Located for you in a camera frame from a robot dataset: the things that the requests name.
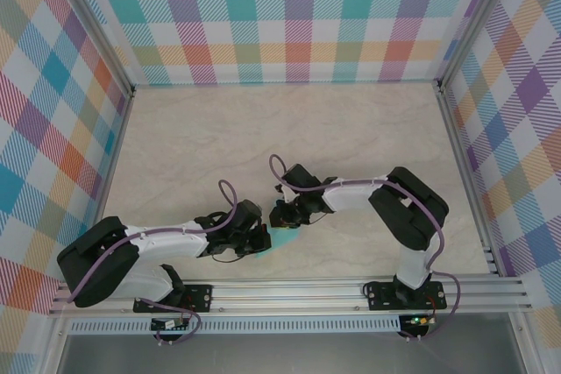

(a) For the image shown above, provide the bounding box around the light blue paper sheet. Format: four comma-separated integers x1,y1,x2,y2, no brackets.
255,199,304,260

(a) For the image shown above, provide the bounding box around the small black circuit board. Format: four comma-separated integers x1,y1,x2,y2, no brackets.
151,317,189,332

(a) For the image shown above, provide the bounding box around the grey metal panel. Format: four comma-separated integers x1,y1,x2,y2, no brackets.
56,332,527,374

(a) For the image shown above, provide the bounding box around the small circuit board green light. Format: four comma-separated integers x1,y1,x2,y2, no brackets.
405,314,437,328

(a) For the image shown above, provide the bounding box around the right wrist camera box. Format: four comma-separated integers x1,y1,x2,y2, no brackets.
274,183,295,205

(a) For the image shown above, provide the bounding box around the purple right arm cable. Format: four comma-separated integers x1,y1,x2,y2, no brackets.
267,153,461,342

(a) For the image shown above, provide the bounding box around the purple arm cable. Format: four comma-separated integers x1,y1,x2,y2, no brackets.
67,179,241,346
267,153,461,342

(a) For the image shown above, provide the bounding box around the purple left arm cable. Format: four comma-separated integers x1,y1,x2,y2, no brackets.
67,179,241,346

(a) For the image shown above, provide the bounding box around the long aluminium base rail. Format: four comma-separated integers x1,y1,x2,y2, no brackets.
47,275,534,318

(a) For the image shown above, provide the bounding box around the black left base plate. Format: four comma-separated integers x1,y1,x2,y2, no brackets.
133,284,214,314

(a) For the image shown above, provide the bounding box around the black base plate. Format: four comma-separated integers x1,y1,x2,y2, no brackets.
133,284,214,314
366,280,448,312

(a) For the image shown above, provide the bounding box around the thin black wire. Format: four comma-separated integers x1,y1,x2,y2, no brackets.
362,272,398,297

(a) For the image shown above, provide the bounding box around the perforated grey cable tray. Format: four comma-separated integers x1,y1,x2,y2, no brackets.
67,319,402,335

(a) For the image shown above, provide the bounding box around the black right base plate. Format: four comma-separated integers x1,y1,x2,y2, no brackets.
366,280,448,312

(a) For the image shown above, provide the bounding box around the aluminium side rail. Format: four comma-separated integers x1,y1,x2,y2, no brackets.
94,88,137,222
436,84,503,279

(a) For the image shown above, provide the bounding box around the aluminium frame leg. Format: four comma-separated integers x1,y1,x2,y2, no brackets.
508,310,536,374
39,316,71,374

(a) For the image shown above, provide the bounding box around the aluminium frame post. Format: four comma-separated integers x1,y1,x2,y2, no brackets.
46,0,137,99
433,0,521,95

